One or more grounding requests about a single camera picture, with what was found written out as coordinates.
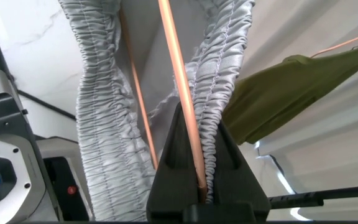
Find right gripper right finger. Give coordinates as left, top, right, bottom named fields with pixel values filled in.
left=211, top=120, right=272, bottom=223

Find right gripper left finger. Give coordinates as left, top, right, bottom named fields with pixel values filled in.
left=146, top=102, right=206, bottom=223

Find pale grey shorts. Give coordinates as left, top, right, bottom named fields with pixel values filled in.
left=57, top=0, right=256, bottom=222

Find green long-sleeved shirt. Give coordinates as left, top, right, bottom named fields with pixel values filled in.
left=222, top=40, right=358, bottom=146

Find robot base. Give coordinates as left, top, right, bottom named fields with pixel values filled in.
left=0, top=0, right=94, bottom=222

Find black clothes rack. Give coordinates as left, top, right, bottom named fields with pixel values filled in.
left=268, top=185, right=358, bottom=210

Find black cable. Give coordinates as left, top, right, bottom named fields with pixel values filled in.
left=17, top=90, right=77, bottom=121

